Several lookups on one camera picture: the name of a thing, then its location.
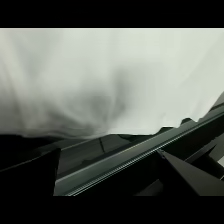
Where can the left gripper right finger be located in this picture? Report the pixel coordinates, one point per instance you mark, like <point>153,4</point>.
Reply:
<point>193,181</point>

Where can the silver frame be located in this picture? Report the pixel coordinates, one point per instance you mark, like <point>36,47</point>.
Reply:
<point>133,157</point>

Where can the white garment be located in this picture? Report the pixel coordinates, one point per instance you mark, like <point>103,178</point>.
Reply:
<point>100,76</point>

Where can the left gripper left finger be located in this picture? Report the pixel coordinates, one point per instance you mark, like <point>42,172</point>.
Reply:
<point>26,180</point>

